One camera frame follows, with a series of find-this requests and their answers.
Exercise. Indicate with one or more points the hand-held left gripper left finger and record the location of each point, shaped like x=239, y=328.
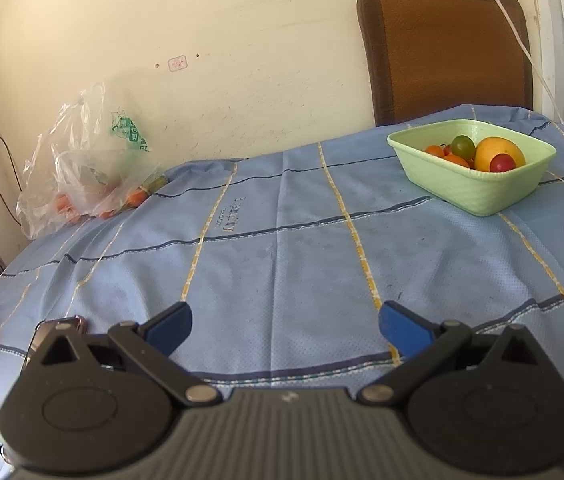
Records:
x=172, y=326

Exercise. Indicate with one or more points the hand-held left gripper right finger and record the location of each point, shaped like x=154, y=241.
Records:
x=402, y=327

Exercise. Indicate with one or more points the smooth red tomato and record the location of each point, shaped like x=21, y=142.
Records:
x=503, y=163

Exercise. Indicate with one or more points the light green plastic bowl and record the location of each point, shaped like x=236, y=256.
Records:
x=477, y=190

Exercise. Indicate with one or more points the green round fruit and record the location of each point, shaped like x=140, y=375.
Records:
x=463, y=146

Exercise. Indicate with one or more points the yellow mango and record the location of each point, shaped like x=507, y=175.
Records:
x=499, y=146

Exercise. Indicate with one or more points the blue checked tablecloth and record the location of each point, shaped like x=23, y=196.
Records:
x=287, y=260

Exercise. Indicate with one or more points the small orange bagged fruit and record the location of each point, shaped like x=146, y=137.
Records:
x=136, y=198
x=62, y=203

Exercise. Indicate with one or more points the green vegetable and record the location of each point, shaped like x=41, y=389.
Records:
x=156, y=181

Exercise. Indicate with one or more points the small orange tomato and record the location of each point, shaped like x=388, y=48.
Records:
x=433, y=150
x=456, y=161

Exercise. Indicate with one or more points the clear plastic bag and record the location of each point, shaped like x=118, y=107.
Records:
x=87, y=160

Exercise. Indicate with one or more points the brown woven chair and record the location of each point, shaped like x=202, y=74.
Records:
x=437, y=50

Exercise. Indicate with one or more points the small pink wall sticker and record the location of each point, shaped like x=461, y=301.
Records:
x=177, y=64

